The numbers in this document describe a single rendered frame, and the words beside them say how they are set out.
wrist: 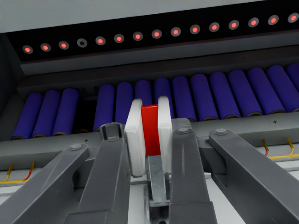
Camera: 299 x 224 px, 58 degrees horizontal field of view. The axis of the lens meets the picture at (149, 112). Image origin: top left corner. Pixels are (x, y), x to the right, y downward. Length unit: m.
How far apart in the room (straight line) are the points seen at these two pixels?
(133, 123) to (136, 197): 0.09
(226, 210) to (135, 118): 0.11
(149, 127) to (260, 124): 0.11
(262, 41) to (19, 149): 0.27
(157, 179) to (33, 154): 0.12
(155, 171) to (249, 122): 0.10
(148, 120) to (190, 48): 0.15
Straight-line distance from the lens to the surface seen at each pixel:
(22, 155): 0.27
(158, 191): 0.20
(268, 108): 0.27
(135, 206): 0.23
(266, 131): 0.25
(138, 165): 0.15
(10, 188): 0.27
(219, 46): 0.32
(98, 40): 0.31
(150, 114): 0.18
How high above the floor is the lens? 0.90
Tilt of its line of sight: 24 degrees down
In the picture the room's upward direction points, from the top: 7 degrees counter-clockwise
